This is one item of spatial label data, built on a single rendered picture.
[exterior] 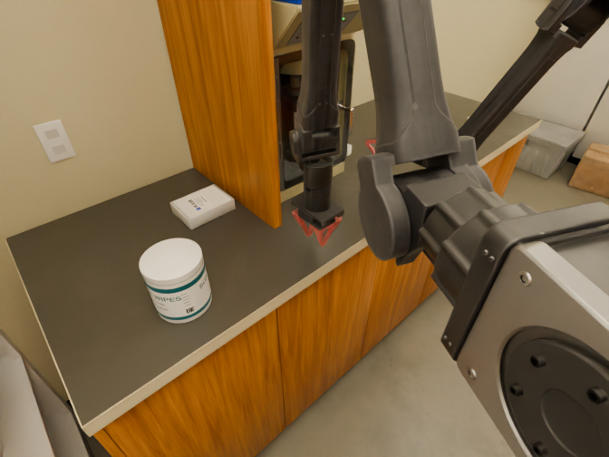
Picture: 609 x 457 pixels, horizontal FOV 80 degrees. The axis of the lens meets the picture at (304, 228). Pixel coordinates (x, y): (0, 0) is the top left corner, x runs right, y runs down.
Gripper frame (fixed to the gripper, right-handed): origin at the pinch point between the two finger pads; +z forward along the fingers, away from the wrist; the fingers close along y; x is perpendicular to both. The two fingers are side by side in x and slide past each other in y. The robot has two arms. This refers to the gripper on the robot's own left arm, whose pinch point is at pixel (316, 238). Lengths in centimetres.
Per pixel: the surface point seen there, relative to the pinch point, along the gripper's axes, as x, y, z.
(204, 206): 5.7, 43.4, 11.6
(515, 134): -124, 5, 15
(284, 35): -14.5, 26.9, -35.0
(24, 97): 34, 76, -20
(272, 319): 9.4, 6.5, 27.7
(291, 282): 3.8, 4.8, 15.9
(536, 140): -281, 34, 78
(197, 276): 24.5, 11.1, 3.8
